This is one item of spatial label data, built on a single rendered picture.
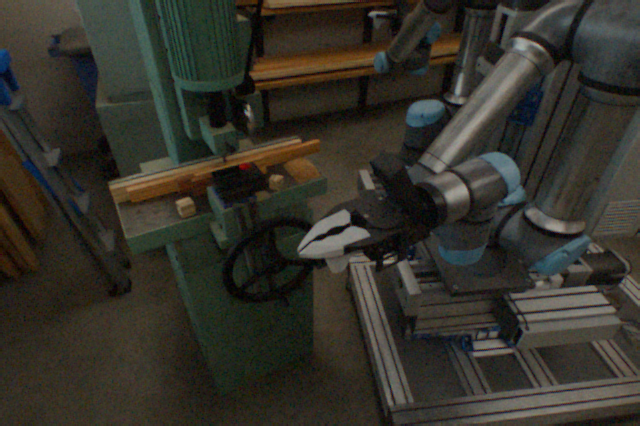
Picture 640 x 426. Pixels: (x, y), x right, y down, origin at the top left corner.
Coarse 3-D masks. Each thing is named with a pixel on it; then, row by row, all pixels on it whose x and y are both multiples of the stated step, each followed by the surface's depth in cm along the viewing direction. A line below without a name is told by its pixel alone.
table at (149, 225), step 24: (192, 192) 116; (288, 192) 119; (312, 192) 124; (120, 216) 107; (144, 216) 107; (168, 216) 107; (192, 216) 107; (144, 240) 103; (168, 240) 107; (216, 240) 108
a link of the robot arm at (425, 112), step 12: (420, 108) 130; (432, 108) 129; (444, 108) 130; (408, 120) 132; (420, 120) 129; (432, 120) 128; (444, 120) 131; (408, 132) 134; (420, 132) 131; (432, 132) 131; (408, 144) 136; (420, 144) 133
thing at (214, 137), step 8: (200, 120) 117; (208, 128) 112; (216, 128) 112; (224, 128) 112; (232, 128) 112; (208, 136) 114; (216, 136) 110; (224, 136) 111; (232, 136) 112; (208, 144) 117; (216, 144) 111; (224, 144) 112; (232, 144) 113; (216, 152) 112; (224, 152) 113
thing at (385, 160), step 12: (384, 156) 48; (372, 168) 50; (384, 168) 47; (396, 168) 47; (384, 180) 48; (396, 180) 47; (408, 180) 49; (396, 192) 49; (408, 192) 50; (408, 204) 51; (420, 204) 53
